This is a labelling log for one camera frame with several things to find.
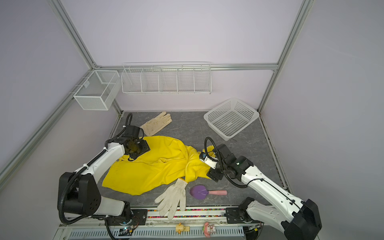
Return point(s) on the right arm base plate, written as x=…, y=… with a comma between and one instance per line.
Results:
x=236, y=216

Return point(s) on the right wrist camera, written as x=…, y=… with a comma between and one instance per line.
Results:
x=208, y=160

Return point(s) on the aluminium frame rail front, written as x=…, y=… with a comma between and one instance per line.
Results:
x=192, y=217

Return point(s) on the yellow duck figurine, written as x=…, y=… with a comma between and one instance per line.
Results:
x=180, y=228

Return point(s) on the pink white doll figurine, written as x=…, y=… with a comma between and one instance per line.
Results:
x=209, y=229

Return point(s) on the white mesh wall box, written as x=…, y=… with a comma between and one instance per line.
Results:
x=99, y=90

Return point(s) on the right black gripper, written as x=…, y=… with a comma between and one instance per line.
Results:
x=213, y=175

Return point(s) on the yellow trousers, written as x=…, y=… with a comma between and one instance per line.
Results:
x=168, y=160

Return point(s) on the white wire wall shelf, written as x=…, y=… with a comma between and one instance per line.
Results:
x=166, y=78

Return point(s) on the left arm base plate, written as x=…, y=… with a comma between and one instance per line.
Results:
x=133, y=217

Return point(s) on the white plastic laundry basket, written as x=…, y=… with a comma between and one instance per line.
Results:
x=230, y=118

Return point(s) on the beige fabric glove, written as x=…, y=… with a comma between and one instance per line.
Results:
x=156, y=124

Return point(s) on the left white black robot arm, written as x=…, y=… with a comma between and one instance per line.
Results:
x=78, y=194

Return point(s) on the white knit work glove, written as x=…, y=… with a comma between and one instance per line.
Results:
x=172, y=198

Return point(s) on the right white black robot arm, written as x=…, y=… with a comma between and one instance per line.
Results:
x=295, y=218

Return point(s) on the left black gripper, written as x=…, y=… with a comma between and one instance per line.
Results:
x=146, y=148

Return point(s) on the purple pink toy shovel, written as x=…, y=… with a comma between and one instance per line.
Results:
x=200, y=192

